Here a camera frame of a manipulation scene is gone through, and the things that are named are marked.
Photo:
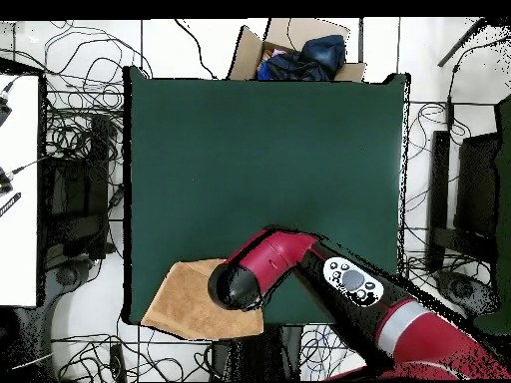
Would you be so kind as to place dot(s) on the orange terry towel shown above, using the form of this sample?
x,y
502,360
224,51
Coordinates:
x,y
187,303

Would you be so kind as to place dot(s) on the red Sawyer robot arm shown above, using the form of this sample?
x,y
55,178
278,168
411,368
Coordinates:
x,y
275,255

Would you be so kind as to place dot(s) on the dark green table cloth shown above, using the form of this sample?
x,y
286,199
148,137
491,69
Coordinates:
x,y
279,139

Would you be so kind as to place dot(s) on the dark navy garment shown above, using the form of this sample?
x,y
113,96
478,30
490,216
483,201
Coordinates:
x,y
291,70

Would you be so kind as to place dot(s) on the brown cardboard box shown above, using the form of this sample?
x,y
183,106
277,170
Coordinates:
x,y
247,56

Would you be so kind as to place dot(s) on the pink garment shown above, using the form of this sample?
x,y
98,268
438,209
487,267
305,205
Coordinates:
x,y
275,52

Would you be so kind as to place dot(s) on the blue denim garment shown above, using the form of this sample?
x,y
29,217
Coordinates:
x,y
325,50

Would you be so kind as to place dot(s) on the black equipment stand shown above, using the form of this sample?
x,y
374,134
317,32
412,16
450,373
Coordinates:
x,y
76,191

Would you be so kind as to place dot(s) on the grey round base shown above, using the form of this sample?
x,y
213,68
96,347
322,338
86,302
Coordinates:
x,y
66,276

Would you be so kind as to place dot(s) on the black power strip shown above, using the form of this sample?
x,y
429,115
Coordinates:
x,y
117,363

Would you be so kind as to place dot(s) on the black wheeled base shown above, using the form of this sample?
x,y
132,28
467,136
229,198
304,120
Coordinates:
x,y
463,291

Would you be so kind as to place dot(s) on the black monitor stand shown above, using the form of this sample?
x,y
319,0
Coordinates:
x,y
477,187

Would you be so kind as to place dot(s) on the white side table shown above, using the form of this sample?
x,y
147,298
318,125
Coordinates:
x,y
20,239

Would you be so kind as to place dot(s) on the black slotted strip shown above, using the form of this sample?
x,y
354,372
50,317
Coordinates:
x,y
10,204

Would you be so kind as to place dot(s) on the small black device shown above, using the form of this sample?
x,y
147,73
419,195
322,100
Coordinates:
x,y
4,183

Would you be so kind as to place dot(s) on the black slanted bar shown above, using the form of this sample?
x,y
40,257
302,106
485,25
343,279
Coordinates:
x,y
459,44

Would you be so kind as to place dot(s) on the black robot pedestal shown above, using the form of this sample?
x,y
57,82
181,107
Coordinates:
x,y
255,355

